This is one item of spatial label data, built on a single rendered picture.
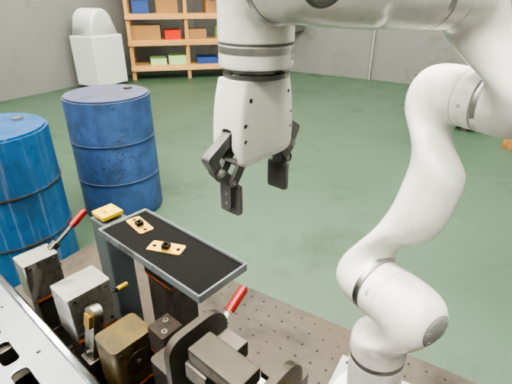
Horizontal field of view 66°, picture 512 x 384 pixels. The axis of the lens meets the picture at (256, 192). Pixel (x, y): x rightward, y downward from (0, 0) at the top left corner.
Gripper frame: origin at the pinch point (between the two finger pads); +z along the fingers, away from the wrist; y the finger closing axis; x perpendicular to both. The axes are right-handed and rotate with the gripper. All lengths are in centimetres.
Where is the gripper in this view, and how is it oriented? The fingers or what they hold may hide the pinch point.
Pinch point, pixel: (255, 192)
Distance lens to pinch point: 51.3
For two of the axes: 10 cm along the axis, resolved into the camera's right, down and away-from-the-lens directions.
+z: 0.0, 8.9, 4.5
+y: -6.5, 3.4, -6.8
